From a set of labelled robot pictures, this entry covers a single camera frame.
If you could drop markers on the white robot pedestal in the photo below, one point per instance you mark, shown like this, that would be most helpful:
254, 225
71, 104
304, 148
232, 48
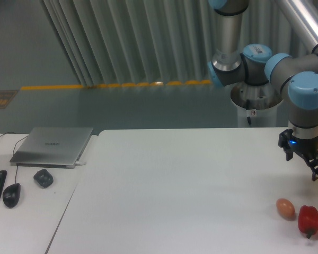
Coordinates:
256, 105

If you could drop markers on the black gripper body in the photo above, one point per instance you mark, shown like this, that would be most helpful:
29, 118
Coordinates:
304, 141

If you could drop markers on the silver closed laptop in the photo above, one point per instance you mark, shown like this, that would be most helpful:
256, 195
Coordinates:
52, 147

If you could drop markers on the white usb dongle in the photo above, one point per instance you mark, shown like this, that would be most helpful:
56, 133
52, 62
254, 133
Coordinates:
80, 163

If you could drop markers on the red bell pepper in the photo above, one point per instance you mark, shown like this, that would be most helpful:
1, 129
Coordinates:
308, 220

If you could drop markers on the black computer mouse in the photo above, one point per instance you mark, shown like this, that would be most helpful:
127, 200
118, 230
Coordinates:
11, 195

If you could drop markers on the small black gadget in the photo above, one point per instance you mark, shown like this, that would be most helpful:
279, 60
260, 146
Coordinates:
43, 178

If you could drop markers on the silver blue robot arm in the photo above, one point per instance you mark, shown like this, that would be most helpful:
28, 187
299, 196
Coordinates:
294, 80

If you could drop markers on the brown egg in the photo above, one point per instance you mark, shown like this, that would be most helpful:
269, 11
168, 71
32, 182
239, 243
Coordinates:
285, 208

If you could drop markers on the pleated grey curtain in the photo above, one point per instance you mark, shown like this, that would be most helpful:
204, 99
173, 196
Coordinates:
144, 42

